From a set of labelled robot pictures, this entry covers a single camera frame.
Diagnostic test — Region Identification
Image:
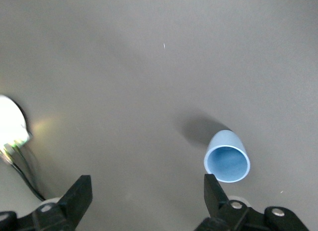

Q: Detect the dark grey table mat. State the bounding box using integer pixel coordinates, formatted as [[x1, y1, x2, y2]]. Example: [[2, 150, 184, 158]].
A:
[[0, 0, 318, 231]]

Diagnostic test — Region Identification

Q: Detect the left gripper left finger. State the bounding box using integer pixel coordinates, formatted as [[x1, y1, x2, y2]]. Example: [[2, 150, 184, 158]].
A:
[[0, 175, 93, 231]]

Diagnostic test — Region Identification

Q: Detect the black left base cable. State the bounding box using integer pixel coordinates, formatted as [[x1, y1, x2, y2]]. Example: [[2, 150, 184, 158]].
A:
[[0, 141, 47, 202]]

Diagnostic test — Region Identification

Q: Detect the light blue cup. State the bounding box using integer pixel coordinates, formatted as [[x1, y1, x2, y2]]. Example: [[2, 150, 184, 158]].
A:
[[203, 129, 251, 184]]

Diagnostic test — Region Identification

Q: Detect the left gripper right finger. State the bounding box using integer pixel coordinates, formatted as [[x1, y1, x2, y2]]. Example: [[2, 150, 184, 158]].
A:
[[193, 173, 310, 231]]

